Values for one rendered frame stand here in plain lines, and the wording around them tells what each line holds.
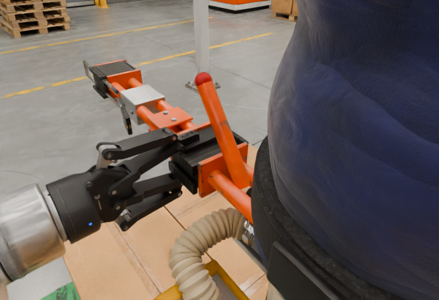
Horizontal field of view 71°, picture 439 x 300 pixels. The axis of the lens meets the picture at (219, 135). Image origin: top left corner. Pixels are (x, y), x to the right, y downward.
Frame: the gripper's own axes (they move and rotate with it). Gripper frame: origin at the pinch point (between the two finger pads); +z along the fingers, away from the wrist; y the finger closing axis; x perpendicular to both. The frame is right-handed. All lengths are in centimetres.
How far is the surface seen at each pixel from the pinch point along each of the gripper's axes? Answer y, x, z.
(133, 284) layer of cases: 66, -31, -6
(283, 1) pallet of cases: 83, -451, 552
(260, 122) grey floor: 120, -144, 172
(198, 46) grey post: 71, -249, 176
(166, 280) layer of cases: 66, -25, 2
